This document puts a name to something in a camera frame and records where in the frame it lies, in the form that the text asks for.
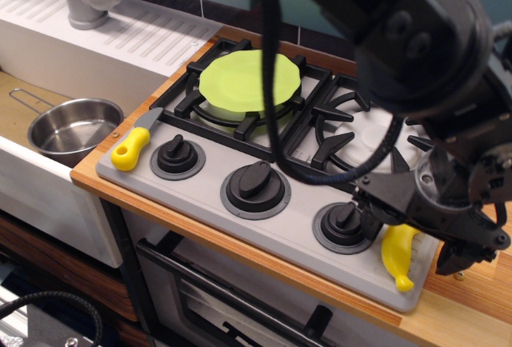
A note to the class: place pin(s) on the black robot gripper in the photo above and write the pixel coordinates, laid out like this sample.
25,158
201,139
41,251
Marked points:
462,206

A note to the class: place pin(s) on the yellow toy banana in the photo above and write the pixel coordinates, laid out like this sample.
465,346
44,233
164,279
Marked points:
396,253

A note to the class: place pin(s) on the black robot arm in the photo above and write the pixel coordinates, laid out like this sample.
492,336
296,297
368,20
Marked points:
433,65

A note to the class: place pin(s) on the black right stove knob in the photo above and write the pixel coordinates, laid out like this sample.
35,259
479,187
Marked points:
337,227

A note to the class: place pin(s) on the black stove knob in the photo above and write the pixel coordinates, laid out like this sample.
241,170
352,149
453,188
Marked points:
255,192
337,227
177,159

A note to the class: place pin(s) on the black right burner grate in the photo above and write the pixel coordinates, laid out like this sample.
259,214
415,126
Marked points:
340,131

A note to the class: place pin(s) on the black burner grate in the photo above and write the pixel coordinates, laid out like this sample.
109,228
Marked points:
186,109
340,131

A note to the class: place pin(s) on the black middle stove knob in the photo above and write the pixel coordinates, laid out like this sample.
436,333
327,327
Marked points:
255,192

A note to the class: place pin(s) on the grey toy stove top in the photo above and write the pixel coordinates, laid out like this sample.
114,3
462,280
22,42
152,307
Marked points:
288,235

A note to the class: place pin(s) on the toy oven door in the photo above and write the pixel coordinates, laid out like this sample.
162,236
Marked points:
217,301

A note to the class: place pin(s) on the green plastic plate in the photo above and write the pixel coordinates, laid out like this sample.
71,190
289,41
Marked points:
233,81

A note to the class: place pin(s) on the black left burner grate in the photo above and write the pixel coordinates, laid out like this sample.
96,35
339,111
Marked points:
186,109

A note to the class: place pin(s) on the black left stove knob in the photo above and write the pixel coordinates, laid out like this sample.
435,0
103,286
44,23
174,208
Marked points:
177,159

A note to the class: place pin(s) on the stainless steel pot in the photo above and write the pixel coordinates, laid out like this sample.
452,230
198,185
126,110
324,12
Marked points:
68,131

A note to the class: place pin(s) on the white toy sink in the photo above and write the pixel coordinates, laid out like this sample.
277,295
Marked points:
124,61

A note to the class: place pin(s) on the yellow handled toy knife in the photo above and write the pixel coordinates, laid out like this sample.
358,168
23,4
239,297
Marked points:
125,154

